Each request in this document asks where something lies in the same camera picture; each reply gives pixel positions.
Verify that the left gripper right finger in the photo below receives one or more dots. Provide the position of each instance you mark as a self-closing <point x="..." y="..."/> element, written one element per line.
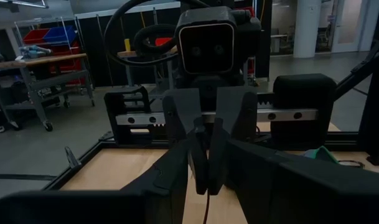
<point x="316" y="196"/>

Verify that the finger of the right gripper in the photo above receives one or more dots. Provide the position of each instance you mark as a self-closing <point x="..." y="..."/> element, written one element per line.
<point x="236" y="109"/>
<point x="183" y="105"/>

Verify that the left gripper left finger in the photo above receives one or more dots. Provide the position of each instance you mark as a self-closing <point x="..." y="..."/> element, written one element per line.
<point x="68" y="208"/>

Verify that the black-framed eyeglasses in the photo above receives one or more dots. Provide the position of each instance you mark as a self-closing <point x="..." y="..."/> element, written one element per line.
<point x="340" y="163"/>

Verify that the grey glove with green cuff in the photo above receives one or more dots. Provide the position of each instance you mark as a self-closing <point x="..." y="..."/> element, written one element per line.
<point x="323" y="154"/>

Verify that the white round building column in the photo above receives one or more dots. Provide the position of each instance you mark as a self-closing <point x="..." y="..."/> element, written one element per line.
<point x="307" y="28"/>

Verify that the yellow upright cylinder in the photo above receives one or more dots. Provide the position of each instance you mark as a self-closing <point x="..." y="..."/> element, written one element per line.
<point x="127" y="45"/>

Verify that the white door with frosted glass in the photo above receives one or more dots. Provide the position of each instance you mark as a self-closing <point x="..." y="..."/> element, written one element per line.
<point x="348" y="25"/>

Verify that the wooden-top metal workbench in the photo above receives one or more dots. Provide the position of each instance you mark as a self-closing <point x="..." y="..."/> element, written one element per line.
<point x="36" y="60"/>

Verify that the red storage bin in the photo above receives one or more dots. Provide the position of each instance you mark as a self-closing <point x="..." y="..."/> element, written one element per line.
<point x="35" y="36"/>

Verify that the silver metal frame bracket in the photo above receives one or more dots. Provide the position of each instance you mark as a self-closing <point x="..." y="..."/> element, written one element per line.
<point x="71" y="157"/>

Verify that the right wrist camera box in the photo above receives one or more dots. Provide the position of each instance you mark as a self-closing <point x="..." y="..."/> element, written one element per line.
<point x="206" y="46"/>

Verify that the black diagonal frame strut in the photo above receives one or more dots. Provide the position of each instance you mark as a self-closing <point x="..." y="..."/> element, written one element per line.
<point x="376" y="109"/>

